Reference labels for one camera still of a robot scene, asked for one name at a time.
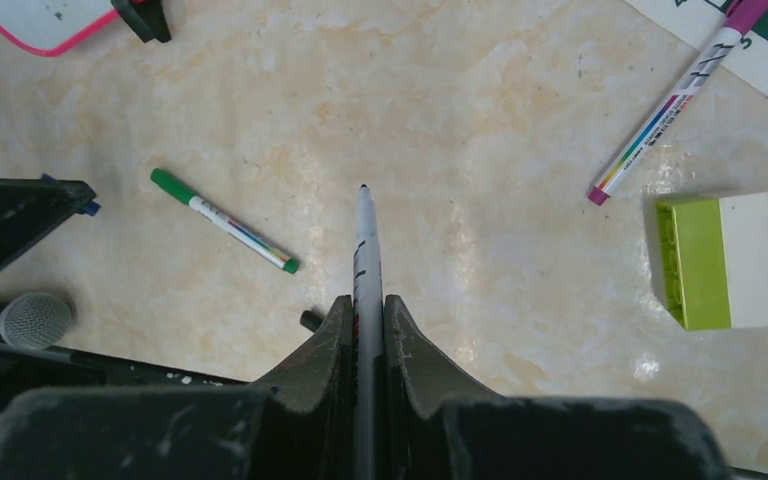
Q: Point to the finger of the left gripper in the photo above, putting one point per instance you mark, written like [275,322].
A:
[30,209]

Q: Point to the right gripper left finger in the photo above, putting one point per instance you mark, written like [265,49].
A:
[291,423]

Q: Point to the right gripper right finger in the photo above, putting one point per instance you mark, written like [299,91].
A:
[444,424]

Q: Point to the blue capped marker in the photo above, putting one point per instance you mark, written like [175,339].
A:
[367,308]

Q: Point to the blue marker cap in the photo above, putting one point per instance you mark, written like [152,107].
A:
[90,209]

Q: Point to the right black whiteboard foot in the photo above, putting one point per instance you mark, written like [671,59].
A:
[145,18]

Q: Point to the black grey microphone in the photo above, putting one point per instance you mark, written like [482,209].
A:
[34,321]

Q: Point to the green capped marker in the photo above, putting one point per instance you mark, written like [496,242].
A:
[189,197]

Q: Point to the green white toy brick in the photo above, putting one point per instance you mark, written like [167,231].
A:
[714,251]

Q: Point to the green white chessboard mat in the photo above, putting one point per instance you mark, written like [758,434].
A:
[694,22]

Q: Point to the pink purple marker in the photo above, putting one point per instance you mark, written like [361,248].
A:
[739,19]

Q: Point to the white board with pink frame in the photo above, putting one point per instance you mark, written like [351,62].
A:
[49,28]

